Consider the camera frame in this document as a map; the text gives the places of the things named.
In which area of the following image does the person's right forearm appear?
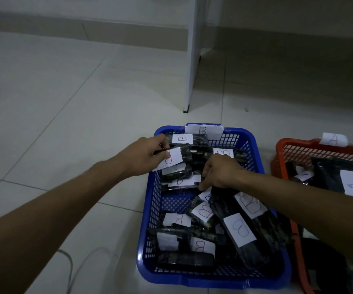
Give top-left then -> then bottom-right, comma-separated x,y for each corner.
243,171 -> 353,273

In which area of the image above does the small white paper tag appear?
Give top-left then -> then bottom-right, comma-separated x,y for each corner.
321,132 -> 348,147

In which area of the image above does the person's right hand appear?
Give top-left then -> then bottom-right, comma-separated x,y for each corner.
198,154 -> 256,193

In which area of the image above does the thin white cable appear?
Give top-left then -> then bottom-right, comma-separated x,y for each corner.
57,248 -> 74,294

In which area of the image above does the person's left hand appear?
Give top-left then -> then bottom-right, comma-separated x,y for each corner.
115,134 -> 171,178

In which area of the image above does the blue plastic basket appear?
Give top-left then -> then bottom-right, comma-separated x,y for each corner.
136,122 -> 293,291

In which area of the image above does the white desk side panel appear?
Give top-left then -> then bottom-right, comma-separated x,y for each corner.
183,0 -> 214,114

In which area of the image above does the red plastic basket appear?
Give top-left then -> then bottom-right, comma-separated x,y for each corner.
270,137 -> 353,294

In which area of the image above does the large white paper tag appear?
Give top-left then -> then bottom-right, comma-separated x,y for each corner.
184,124 -> 225,140

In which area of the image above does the person's left forearm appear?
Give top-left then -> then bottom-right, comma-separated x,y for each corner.
0,160 -> 125,294

